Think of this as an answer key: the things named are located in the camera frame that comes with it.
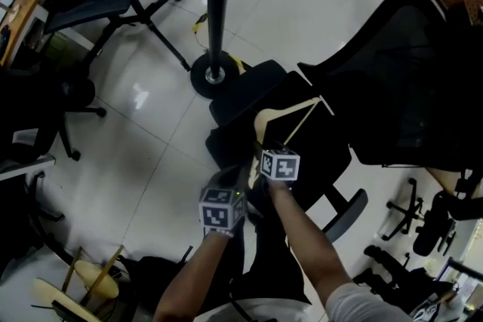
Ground black display stand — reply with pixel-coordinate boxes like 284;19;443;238
44;0;192;73

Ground person's right forearm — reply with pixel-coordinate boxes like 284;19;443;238
266;179;355;308

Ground light wooden hanger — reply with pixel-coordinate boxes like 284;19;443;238
247;96;335;189

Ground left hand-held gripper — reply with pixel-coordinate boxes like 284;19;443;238
198;164;248;238

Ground light wooden desk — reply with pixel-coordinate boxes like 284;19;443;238
0;0;95;69

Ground black backpack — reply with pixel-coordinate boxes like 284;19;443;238
120;244;193;322

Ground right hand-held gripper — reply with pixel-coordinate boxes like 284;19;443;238
253;141;302;184

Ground person's left forearm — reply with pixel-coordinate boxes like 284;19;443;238
152;232;242;322

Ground person's white shirt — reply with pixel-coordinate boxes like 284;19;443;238
195;281;416;322

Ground dark wooden table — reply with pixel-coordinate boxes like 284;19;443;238
424;166;471;199

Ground black coat rack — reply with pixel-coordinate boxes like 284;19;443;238
189;0;245;100

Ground small round yellow stool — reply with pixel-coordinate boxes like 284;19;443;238
73;259;120;301

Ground black mesh office chair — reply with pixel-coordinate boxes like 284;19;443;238
205;0;483;243

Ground large round yellow stool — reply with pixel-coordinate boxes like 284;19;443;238
32;277;103;322

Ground black router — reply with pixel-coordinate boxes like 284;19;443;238
32;299;88;322

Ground black swivel chair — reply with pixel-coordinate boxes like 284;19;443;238
380;176;460;257

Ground person's black trousers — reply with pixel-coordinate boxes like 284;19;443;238
229;199;314;306

